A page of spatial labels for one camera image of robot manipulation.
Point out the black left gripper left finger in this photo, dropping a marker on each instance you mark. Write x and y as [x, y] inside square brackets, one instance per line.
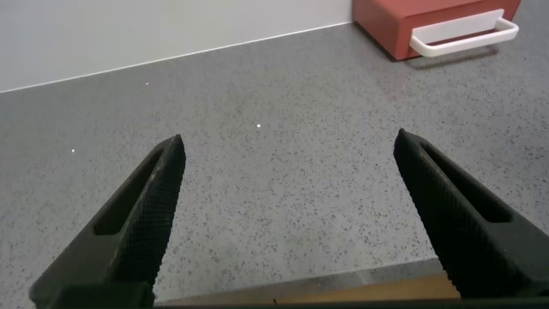
[128, 240]

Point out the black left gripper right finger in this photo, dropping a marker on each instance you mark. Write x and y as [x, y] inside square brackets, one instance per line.
[467, 253]

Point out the red drawer cabinet housing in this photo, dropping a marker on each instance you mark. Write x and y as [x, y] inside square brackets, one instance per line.
[375, 17]

